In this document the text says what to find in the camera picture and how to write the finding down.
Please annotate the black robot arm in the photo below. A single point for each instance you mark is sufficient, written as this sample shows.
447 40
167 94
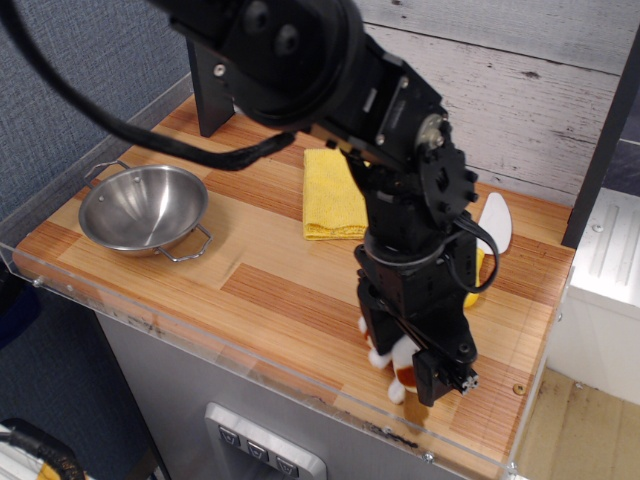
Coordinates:
310 66

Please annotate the silver button control panel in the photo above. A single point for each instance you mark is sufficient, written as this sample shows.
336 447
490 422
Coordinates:
251 451

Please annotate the white and brown plush toy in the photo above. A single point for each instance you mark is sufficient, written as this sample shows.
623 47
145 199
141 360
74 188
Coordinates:
400 357

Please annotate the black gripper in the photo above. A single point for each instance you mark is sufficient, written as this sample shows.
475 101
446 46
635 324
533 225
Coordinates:
426 290

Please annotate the silver toy kitchen cabinet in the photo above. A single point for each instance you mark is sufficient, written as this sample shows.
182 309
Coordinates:
173 385

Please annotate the black vertical post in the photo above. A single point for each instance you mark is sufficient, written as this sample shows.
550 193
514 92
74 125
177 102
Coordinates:
213 104
611 132

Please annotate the white side shelf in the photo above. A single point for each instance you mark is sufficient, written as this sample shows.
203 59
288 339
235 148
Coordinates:
595 340

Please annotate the stainless steel bowl with handles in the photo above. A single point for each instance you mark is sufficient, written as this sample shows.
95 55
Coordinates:
144 210

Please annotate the black vertical post right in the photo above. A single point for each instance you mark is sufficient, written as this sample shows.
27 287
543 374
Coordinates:
611 132

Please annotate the black vertical post left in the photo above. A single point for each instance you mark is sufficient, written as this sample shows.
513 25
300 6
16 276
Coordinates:
213 104

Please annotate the yellow handled white knife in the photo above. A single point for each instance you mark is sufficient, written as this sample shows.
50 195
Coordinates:
497 222

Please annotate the folded yellow cloth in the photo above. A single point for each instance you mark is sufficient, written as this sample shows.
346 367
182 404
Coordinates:
333 207

